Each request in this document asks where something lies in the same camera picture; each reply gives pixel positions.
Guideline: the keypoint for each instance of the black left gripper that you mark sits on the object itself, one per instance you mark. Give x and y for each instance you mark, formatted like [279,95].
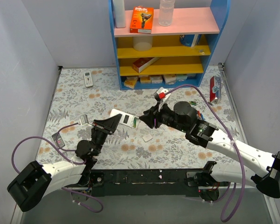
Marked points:
[102,127]

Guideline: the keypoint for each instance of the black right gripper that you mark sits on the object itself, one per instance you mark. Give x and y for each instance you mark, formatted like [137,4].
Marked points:
[156,119]

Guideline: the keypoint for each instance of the white battery cover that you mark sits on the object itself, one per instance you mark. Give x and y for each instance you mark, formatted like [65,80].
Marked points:
[147,138]

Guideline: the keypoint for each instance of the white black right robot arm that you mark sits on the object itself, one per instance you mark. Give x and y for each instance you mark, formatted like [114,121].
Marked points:
[261,169]

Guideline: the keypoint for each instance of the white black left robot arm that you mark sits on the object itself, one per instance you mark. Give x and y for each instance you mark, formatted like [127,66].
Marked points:
[36,181]

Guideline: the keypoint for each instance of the white air conditioner remote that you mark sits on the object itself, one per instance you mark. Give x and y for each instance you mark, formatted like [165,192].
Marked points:
[88,79]

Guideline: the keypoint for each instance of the grey calculator remote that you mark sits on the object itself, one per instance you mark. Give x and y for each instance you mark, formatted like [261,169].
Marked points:
[58,140]

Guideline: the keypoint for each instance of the yellow red small box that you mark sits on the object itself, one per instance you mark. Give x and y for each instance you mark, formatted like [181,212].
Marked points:
[130,82]

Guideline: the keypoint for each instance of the tissue pack green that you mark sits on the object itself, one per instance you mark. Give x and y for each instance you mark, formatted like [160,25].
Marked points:
[181,77]

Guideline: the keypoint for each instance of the red orange battery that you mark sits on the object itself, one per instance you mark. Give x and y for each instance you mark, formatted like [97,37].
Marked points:
[200,115]

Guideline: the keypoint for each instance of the blue shelf unit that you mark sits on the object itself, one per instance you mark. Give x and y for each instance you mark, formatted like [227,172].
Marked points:
[175,58]

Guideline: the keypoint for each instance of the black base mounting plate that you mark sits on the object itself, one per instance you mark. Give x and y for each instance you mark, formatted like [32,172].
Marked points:
[150,182]

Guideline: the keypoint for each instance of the red toothpaste box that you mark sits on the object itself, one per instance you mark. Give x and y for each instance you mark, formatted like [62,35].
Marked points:
[215,89]

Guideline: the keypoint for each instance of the white translucent cup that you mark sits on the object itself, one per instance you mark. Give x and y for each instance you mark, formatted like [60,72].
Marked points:
[142,43]

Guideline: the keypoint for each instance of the orange razor box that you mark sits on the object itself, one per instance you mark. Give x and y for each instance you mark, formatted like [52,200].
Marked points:
[142,20]

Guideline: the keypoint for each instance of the clear plastic bottle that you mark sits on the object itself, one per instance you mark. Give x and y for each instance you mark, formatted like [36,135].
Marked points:
[166,12]

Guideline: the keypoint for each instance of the white bottle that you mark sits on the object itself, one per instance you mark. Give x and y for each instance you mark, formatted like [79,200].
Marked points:
[119,13]

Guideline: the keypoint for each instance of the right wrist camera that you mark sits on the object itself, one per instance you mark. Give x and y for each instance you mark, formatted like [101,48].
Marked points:
[161,97]

